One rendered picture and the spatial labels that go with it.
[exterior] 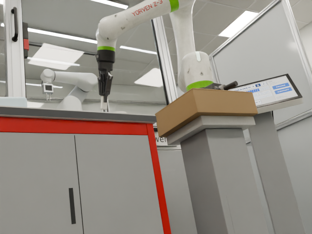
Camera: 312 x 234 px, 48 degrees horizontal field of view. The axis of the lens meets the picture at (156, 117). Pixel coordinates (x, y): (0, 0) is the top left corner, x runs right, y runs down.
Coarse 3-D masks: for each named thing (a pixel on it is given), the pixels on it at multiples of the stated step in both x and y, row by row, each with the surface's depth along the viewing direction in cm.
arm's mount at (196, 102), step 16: (192, 96) 134; (208, 96) 136; (224, 96) 140; (240, 96) 145; (160, 112) 155; (176, 112) 143; (192, 112) 134; (208, 112) 133; (224, 112) 137; (240, 112) 141; (256, 112) 146; (160, 128) 155; (176, 128) 147
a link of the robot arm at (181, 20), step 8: (192, 8) 183; (176, 16) 183; (184, 16) 182; (176, 24) 183; (184, 24) 181; (176, 32) 182; (184, 32) 180; (192, 32) 183; (176, 40) 182; (184, 40) 179; (192, 40) 180; (176, 48) 182; (184, 48) 177; (192, 48) 178; (184, 88) 172
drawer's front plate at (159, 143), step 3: (156, 132) 198; (156, 135) 197; (159, 138) 197; (165, 138) 200; (156, 141) 196; (159, 141) 197; (162, 141) 198; (156, 144) 195; (159, 144) 196; (162, 144) 197; (165, 144) 198
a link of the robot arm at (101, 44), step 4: (96, 32) 174; (96, 36) 175; (100, 40) 172; (116, 40) 176; (100, 44) 173; (104, 44) 172; (108, 44) 172; (112, 44) 173; (100, 48) 172; (104, 48) 172; (108, 48) 172; (112, 48) 174
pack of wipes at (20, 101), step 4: (0, 100) 100; (4, 100) 100; (8, 100) 101; (12, 100) 101; (16, 100) 101; (20, 100) 102; (24, 100) 102; (0, 104) 99; (4, 104) 100; (8, 104) 100; (12, 104) 101; (16, 104) 101; (20, 104) 101; (24, 104) 102
